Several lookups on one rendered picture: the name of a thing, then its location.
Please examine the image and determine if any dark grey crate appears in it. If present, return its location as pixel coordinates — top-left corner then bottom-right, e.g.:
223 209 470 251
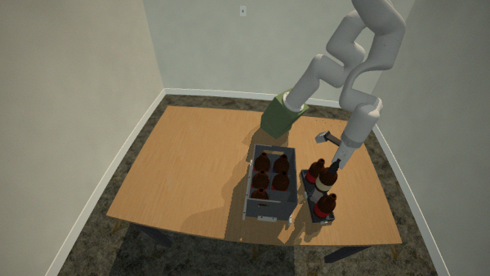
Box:
246 144 298 220

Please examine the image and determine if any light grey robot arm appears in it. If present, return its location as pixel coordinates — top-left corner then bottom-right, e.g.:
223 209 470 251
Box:
283 0 406 148

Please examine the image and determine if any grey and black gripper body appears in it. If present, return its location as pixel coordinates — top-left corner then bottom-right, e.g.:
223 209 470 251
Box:
332 139 360 169

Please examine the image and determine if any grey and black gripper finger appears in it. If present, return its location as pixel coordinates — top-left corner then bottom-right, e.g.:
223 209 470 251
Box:
327 159 341 176

